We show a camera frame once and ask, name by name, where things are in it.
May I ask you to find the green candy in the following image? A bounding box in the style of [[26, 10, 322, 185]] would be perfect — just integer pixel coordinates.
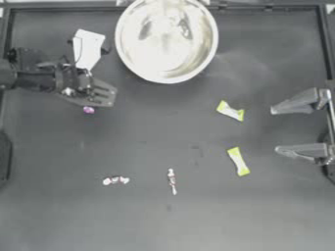
[[215, 99, 246, 123], [227, 146, 252, 177]]

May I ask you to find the white red twisted candy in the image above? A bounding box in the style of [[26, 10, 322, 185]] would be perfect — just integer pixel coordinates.
[[167, 168, 179, 196], [101, 176, 131, 186]]

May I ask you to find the steel bowl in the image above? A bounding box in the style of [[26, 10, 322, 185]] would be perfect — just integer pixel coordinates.
[[114, 0, 221, 85]]

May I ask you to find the gripper white camera mount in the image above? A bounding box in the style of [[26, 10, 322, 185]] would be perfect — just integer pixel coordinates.
[[70, 28, 109, 72]]

